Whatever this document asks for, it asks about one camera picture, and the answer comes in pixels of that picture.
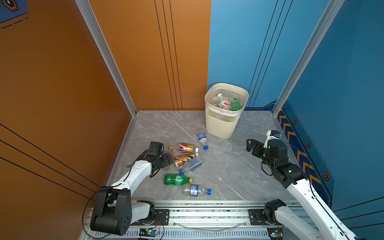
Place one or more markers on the blue label clear bottle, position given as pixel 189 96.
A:
pixel 203 140

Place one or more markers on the clear bottle blue cap front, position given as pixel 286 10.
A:
pixel 196 191

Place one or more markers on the right circuit board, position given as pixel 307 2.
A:
pixel 275 233

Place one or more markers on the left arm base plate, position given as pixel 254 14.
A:
pixel 160 214

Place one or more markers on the aluminium corner post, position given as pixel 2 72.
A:
pixel 319 32
pixel 101 42

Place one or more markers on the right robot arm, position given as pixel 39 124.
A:
pixel 328 226

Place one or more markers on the pale blue label bottle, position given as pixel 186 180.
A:
pixel 190 166

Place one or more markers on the right aluminium corner post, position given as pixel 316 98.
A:
pixel 319 32

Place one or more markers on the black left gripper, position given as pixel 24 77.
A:
pixel 166 161

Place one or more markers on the cream ribbed waste bin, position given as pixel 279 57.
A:
pixel 219 122

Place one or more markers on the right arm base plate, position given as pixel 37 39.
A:
pixel 257 218

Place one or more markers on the Wahaha clear water bottle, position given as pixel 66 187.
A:
pixel 223 102

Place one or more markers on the brown Nescafe bottle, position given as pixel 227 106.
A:
pixel 180 161

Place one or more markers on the circuit board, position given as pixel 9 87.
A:
pixel 275 233
pixel 148 233

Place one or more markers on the left circuit board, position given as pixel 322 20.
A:
pixel 148 233

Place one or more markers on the large green Sprite bottle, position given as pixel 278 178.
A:
pixel 176 180

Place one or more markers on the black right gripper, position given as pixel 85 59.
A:
pixel 259 146

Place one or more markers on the aluminium front rail frame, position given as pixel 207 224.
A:
pixel 204 221

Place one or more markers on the left aluminium corner post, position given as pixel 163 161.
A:
pixel 101 42

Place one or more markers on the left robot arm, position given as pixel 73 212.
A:
pixel 114 210

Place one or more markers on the small green Sprite bottle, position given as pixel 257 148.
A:
pixel 236 104

